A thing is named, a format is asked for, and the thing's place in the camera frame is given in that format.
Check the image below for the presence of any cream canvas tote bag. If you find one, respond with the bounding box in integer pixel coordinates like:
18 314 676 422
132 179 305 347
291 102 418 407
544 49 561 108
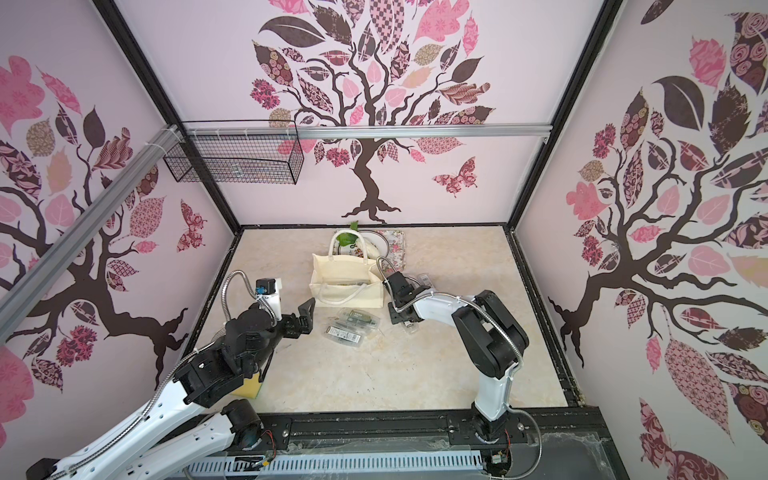
309 229 384 309

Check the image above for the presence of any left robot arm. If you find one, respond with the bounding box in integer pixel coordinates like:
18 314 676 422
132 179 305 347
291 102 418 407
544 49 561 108
26 299 316 479

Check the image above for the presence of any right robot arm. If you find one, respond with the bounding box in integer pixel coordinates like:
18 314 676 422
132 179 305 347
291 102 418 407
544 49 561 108
384 272 530 443

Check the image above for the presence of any clear compass case white label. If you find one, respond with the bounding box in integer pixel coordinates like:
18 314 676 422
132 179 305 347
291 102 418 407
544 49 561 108
339 308 380 331

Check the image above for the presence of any clear compass case lower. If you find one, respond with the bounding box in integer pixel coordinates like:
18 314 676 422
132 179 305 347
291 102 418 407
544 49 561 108
323 324 365 348

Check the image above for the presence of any floral rectangular tray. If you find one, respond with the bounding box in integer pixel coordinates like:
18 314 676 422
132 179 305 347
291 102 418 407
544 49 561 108
379 229 406 270

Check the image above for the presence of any yellow green sponge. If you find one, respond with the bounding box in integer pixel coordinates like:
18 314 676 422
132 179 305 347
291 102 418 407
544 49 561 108
232 373 263 400

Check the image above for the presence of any green plastic lettuce leaf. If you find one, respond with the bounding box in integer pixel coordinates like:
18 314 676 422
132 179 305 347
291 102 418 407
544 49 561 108
336 221 358 247

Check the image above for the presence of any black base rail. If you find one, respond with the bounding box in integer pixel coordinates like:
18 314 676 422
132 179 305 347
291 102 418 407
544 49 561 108
247 407 613 453

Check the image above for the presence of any white slotted cable duct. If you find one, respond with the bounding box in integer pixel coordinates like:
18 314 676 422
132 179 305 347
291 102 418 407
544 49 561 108
180 451 484 479

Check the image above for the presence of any black wire basket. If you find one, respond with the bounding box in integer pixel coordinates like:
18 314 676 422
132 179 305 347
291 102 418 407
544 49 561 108
163 120 305 185

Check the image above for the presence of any aluminium rail back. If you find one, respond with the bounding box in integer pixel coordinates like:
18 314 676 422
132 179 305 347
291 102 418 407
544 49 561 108
186 123 552 140

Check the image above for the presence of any aluminium rail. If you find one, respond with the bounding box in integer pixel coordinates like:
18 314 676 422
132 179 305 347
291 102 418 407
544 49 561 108
1 125 182 343
186 123 552 140

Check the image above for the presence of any aluminium rail left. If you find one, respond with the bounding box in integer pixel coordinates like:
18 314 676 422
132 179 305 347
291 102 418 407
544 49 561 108
1 125 182 343

